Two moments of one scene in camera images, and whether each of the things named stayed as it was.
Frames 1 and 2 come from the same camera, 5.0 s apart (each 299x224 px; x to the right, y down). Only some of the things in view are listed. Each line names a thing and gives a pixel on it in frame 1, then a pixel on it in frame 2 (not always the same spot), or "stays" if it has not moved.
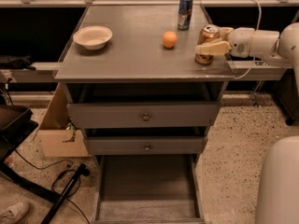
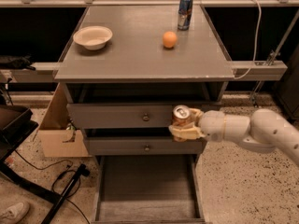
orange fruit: x=169 y=39 stays
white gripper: x=241 y=42 -> x=211 y=124
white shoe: x=14 y=213 stays
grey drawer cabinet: x=133 y=85 stays
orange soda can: x=209 y=33 -> x=181 y=118
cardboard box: x=55 y=138 stays
